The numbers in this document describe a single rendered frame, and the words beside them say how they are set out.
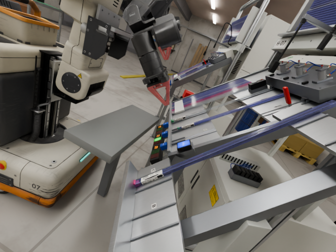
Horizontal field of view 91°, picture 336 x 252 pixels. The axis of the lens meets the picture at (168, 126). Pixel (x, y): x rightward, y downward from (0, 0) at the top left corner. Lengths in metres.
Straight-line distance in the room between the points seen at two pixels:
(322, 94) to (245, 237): 0.52
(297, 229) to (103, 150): 0.94
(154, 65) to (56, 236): 1.02
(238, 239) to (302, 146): 4.72
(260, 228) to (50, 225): 1.06
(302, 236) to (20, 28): 1.63
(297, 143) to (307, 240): 3.96
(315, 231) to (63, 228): 1.26
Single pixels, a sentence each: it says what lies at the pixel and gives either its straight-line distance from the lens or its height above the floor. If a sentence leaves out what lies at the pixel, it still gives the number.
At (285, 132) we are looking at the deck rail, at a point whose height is 0.97.
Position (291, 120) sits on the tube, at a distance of 0.47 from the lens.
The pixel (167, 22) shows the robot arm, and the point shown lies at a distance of 0.48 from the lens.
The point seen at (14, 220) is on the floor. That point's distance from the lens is 1.27.
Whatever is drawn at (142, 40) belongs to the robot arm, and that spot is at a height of 1.05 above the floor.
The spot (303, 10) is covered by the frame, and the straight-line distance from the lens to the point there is 1.29.
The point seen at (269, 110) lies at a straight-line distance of 0.76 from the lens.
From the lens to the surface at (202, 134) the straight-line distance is 0.69.
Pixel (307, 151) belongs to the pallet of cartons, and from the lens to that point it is 5.18.
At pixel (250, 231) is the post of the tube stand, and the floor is 0.82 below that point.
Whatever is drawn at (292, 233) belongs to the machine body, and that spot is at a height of 0.55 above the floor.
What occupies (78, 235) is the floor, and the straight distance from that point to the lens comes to 1.20.
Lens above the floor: 1.05
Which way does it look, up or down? 23 degrees down
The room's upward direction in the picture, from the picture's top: 24 degrees clockwise
